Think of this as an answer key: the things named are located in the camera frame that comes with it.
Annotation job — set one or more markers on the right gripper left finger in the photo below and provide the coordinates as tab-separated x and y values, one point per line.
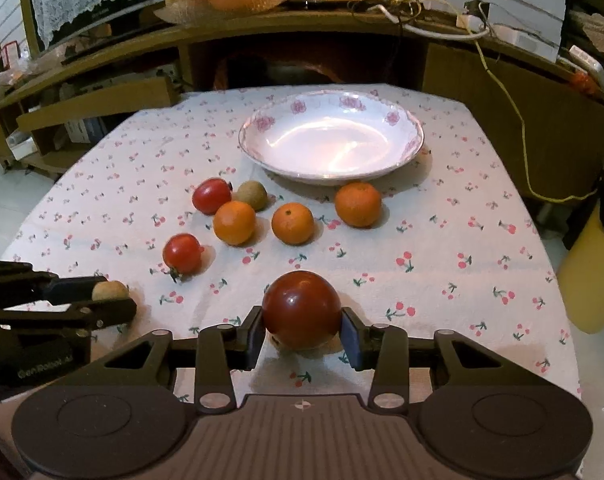
221	349

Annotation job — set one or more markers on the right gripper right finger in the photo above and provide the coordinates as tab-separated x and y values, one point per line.
383	349

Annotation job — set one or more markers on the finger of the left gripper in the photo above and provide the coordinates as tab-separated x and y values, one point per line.
20	285
67	315

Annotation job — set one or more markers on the brown kiwi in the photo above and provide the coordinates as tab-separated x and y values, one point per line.
110	290
254	194

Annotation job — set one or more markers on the large dark red tomato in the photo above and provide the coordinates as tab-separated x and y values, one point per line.
301	310

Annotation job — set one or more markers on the small red tomato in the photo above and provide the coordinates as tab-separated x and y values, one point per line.
182	255
211	194

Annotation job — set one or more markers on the orange tangerine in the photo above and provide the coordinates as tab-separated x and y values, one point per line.
293	224
358	204
234	223

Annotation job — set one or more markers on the small red tomato back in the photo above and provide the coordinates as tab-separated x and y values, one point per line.
211	194

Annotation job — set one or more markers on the cherry print tablecloth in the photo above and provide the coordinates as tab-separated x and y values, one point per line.
456	247

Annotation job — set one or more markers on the wooden tv cabinet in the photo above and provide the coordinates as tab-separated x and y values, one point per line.
549	136

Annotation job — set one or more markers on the yellow trash bin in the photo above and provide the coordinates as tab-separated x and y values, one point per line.
581	274

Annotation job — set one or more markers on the white floral porcelain bowl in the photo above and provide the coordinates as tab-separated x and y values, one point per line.
327	137

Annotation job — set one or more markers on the small red object on cabinet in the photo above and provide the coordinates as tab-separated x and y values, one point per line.
583	83

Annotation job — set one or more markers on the white power strip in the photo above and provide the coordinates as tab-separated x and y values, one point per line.
500	24

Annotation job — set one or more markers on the woven fruit tray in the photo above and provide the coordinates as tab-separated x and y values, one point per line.
198	12

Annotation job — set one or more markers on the black television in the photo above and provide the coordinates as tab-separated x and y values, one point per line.
127	10

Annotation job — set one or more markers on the white router box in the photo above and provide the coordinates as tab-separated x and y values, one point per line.
588	63

